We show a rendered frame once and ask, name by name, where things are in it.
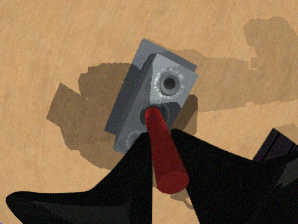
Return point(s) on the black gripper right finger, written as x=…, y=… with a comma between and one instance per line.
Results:
x=228, y=189

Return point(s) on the red peg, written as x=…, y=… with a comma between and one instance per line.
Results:
x=171, y=176

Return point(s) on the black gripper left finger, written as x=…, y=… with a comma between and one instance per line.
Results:
x=124, y=196

